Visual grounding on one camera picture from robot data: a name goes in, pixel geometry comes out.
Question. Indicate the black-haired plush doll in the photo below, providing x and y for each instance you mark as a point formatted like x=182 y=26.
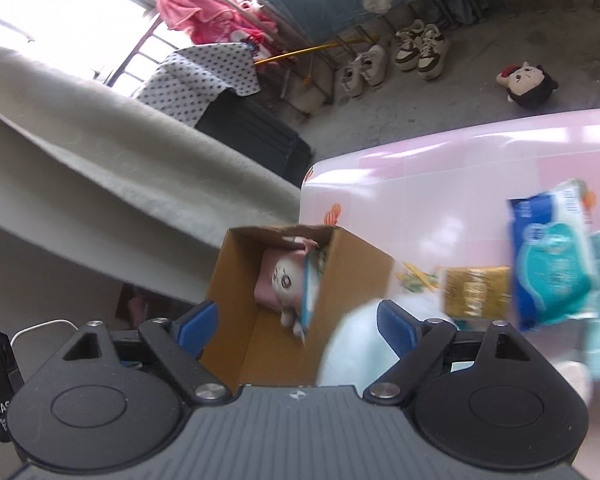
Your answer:
x=527 y=85

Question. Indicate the metal balcony railing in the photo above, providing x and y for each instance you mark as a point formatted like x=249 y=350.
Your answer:
x=286 y=85

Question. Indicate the yellow pole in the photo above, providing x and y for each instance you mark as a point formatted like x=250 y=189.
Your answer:
x=300 y=52

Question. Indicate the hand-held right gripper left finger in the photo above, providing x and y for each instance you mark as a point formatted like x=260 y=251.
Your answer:
x=197 y=327

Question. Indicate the pink hanging clothing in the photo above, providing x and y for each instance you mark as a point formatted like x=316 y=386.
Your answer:
x=205 y=15

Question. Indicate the white star-patterned cloth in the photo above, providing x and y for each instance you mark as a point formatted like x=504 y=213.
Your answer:
x=200 y=77

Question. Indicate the pink printed tablecloth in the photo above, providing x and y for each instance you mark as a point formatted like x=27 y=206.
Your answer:
x=455 y=170

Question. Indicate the grey curtain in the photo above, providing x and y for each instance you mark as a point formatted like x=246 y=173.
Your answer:
x=105 y=185

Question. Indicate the pink plush doll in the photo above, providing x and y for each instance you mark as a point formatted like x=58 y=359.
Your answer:
x=285 y=280

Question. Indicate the blue tissue pack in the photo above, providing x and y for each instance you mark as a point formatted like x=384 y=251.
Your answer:
x=550 y=260

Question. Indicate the gold tissue pack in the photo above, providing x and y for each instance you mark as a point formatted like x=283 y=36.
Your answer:
x=477 y=292

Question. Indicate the brown cardboard box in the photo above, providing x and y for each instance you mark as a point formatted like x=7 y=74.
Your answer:
x=360 y=270

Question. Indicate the brown and white sneaker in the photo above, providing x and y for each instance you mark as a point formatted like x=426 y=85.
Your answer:
x=409 y=47
x=432 y=55

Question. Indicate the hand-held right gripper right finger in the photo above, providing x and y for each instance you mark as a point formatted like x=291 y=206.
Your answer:
x=395 y=327

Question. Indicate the white plastic bag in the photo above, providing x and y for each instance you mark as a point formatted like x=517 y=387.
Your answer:
x=360 y=335

